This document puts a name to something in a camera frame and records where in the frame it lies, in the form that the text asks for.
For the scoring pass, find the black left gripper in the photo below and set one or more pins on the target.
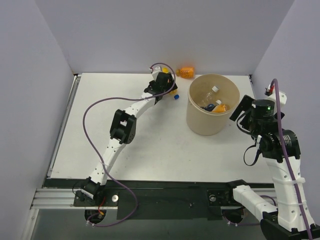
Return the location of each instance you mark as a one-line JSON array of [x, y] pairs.
[[166, 81]]

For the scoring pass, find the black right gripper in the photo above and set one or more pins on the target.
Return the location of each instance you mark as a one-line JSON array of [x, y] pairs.
[[240, 109]]

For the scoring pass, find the orange bottle with blue label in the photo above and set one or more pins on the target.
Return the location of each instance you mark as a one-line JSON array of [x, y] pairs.
[[220, 107]]

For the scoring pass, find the blue label water bottle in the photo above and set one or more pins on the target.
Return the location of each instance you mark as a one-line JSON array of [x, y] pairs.
[[209, 107]]

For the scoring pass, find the clear plastic bottle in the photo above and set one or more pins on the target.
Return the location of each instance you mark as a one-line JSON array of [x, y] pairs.
[[209, 97]]

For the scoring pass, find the tan round bin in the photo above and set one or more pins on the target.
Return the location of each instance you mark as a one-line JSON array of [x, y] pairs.
[[207, 123]]

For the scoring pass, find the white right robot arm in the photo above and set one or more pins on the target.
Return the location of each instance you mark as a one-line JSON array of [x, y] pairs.
[[290, 218]]

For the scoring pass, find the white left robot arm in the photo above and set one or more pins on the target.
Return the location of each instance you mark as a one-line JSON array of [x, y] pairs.
[[123, 129]]

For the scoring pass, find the yellow bottle with blue cap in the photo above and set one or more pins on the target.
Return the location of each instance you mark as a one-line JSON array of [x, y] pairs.
[[172, 92]]

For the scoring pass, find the small orange bottle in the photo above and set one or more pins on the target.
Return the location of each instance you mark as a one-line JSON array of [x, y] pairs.
[[186, 72]]

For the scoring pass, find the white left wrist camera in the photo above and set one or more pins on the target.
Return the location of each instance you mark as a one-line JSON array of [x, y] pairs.
[[155, 70]]

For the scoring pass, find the black mounting rail plate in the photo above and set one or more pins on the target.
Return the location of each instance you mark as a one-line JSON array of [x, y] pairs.
[[154, 200]]

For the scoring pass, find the aluminium frame rail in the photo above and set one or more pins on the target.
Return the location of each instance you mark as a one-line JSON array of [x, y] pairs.
[[53, 198]]

